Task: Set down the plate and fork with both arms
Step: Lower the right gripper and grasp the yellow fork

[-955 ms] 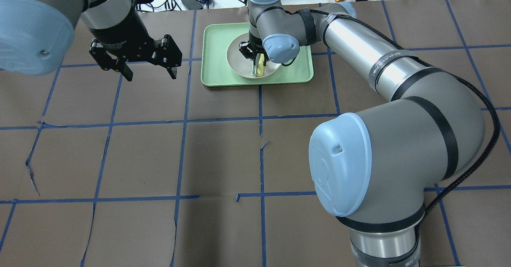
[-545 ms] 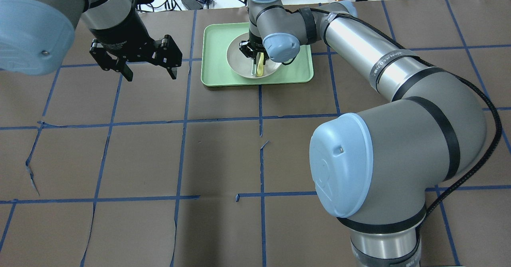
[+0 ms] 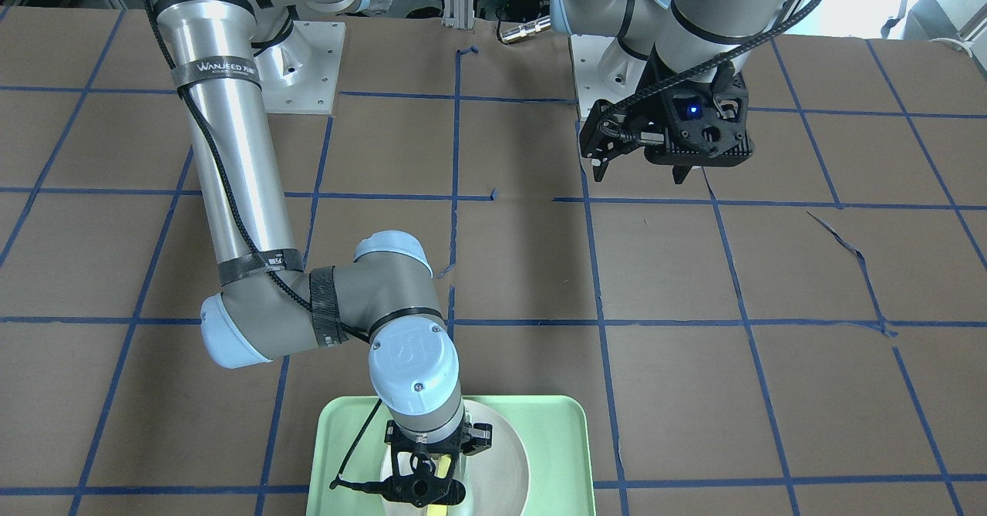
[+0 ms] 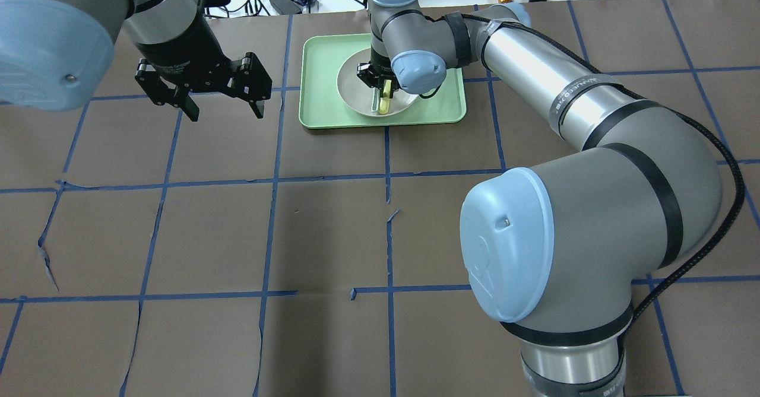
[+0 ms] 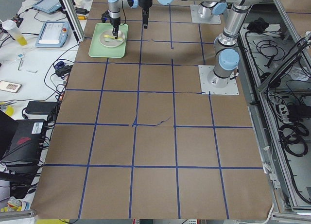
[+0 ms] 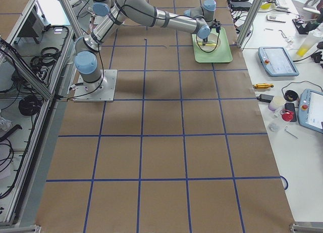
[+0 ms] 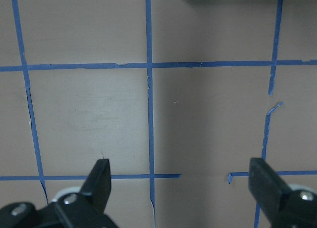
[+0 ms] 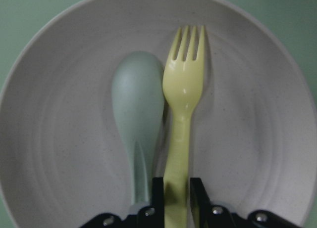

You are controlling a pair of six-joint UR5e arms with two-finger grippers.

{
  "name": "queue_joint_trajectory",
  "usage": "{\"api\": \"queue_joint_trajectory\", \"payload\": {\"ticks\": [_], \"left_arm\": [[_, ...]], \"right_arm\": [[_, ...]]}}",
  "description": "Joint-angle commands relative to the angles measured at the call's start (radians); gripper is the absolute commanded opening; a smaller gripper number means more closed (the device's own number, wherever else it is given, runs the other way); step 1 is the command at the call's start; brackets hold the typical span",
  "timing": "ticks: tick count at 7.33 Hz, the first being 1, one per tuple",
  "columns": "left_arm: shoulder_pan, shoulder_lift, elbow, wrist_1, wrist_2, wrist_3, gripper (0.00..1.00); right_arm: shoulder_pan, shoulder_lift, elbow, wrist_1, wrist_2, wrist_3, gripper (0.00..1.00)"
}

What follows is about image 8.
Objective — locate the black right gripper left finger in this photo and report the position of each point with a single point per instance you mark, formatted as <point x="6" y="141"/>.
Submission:
<point x="152" y="216"/>

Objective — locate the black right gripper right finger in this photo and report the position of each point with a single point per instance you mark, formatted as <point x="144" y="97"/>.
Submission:
<point x="205" y="213"/>

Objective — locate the beige round plate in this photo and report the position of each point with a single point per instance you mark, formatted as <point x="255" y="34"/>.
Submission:
<point x="247" y="114"/>

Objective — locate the yellow plastic fork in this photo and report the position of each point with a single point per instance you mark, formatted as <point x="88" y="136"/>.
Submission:
<point x="182" y="87"/>

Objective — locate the pale green plastic spoon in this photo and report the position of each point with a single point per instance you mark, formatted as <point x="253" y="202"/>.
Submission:
<point x="138" y="105"/>

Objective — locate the light green plastic tray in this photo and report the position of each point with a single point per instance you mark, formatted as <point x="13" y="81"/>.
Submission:
<point x="284" y="10"/>

